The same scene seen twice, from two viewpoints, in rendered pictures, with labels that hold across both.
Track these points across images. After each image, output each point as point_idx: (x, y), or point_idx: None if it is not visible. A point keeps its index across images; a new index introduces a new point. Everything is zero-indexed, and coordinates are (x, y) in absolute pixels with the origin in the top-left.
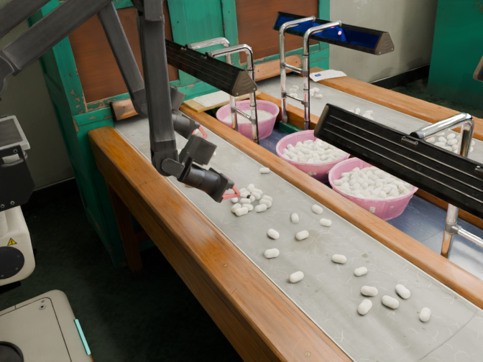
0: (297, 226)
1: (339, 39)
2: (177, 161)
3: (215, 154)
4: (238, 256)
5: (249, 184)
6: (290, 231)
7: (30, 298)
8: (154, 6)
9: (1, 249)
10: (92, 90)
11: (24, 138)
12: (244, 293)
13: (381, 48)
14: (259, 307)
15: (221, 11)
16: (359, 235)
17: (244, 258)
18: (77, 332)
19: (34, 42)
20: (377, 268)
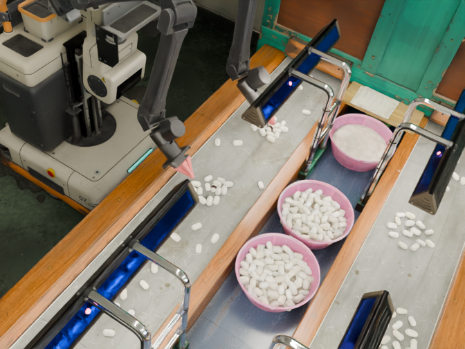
0: (189, 231)
1: (432, 158)
2: (148, 122)
3: (276, 142)
4: (131, 204)
5: (229, 181)
6: (180, 228)
7: (189, 113)
8: (164, 23)
9: (97, 79)
10: (286, 17)
11: (126, 32)
12: (94, 219)
13: (415, 201)
14: (84, 231)
15: (443, 33)
16: (193, 276)
17: (133, 208)
18: (141, 156)
19: None
20: (153, 296)
